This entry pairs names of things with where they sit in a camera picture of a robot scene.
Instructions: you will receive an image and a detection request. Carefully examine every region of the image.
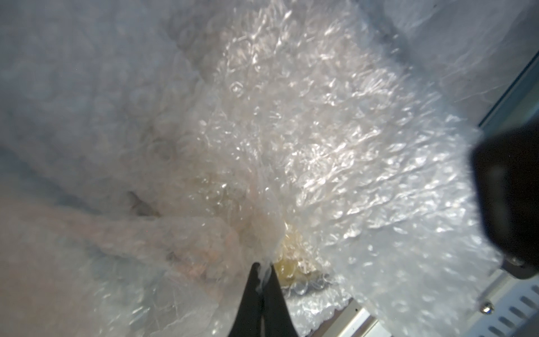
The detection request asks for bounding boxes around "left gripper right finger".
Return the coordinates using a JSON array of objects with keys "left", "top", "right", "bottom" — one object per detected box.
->
[{"left": 262, "top": 265, "right": 298, "bottom": 337}]

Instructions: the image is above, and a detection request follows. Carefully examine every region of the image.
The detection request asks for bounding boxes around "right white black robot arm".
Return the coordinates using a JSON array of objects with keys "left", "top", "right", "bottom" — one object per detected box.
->
[{"left": 470, "top": 122, "right": 538, "bottom": 274}]

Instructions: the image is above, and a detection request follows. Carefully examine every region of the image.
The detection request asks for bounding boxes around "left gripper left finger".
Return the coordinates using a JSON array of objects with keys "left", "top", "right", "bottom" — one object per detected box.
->
[{"left": 228, "top": 263, "right": 262, "bottom": 337}]

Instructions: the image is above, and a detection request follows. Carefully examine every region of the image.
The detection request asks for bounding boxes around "yellow dinner plate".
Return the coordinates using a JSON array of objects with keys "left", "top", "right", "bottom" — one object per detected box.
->
[{"left": 269, "top": 222, "right": 325, "bottom": 292}]

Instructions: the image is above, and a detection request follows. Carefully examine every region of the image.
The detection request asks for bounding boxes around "bubble wrap of yellow plate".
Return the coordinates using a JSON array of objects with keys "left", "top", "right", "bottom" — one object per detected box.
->
[{"left": 1, "top": 1, "right": 538, "bottom": 336}]

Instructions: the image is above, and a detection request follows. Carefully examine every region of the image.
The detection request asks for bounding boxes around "aluminium front rail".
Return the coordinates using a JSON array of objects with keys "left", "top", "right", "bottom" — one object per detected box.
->
[{"left": 312, "top": 56, "right": 538, "bottom": 336}]

